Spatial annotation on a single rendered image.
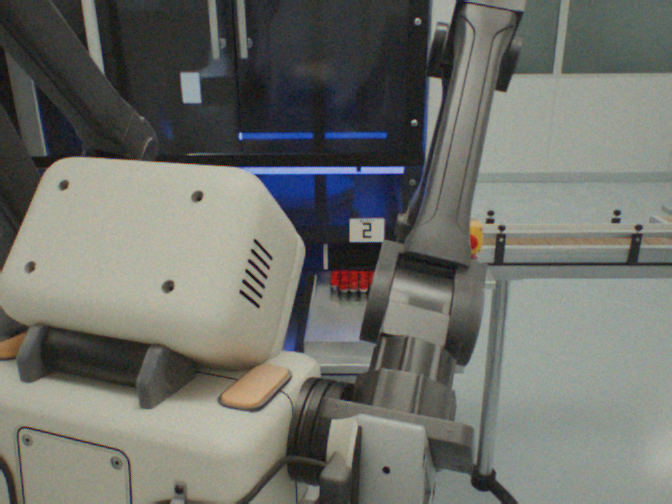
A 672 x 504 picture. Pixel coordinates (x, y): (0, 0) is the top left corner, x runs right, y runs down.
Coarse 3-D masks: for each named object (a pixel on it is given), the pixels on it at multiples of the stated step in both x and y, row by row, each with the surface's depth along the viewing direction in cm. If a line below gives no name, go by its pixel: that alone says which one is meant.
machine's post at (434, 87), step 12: (432, 0) 128; (444, 0) 128; (432, 12) 129; (444, 12) 129; (432, 24) 130; (432, 36) 131; (432, 84) 135; (432, 96) 135; (432, 108) 136; (432, 120) 137; (432, 132) 138
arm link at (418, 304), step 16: (400, 272) 54; (416, 272) 55; (400, 288) 53; (416, 288) 53; (432, 288) 53; (448, 288) 53; (400, 304) 51; (416, 304) 52; (432, 304) 52; (448, 304) 52; (384, 320) 50; (400, 320) 50; (416, 320) 50; (432, 320) 50; (448, 320) 51; (416, 336) 50; (432, 336) 50
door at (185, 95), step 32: (64, 0) 131; (96, 0) 131; (128, 0) 131; (160, 0) 131; (192, 0) 130; (224, 0) 130; (128, 32) 133; (160, 32) 133; (192, 32) 133; (224, 32) 133; (128, 64) 136; (160, 64) 135; (192, 64) 135; (224, 64) 135; (128, 96) 138; (160, 96) 138; (192, 96) 138; (224, 96) 138; (64, 128) 141; (160, 128) 141; (192, 128) 140; (224, 128) 140
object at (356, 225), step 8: (352, 224) 147; (360, 224) 146; (376, 224) 146; (352, 232) 147; (360, 232) 147; (368, 232) 147; (376, 232) 147; (352, 240) 148; (360, 240) 148; (368, 240) 148; (376, 240) 148
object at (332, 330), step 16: (320, 288) 148; (320, 304) 140; (336, 304) 140; (320, 320) 132; (336, 320) 132; (352, 320) 132; (304, 336) 118; (320, 336) 125; (336, 336) 125; (352, 336) 125; (304, 352) 117; (320, 352) 117; (336, 352) 117; (352, 352) 117; (368, 352) 117
